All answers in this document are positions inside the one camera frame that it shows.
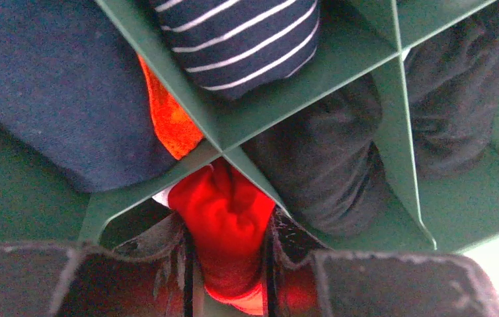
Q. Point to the dark blue rolled sock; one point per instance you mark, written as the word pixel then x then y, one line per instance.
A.
pixel 72 88

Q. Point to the black rolled sock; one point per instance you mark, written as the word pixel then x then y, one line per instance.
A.
pixel 453 93

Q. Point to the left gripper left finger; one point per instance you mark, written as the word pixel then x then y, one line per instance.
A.
pixel 149 275

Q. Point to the red white underwear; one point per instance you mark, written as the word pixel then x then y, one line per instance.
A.
pixel 227 217

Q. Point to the black underwear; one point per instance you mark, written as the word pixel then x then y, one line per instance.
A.
pixel 323 163

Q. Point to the dark striped rolled sock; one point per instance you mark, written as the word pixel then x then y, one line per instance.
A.
pixel 233 47

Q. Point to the green compartment organizer tray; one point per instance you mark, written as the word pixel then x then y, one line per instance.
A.
pixel 356 38

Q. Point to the orange rolled sock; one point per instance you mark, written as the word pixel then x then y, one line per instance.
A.
pixel 172 125

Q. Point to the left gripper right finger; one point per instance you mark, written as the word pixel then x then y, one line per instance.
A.
pixel 304 277

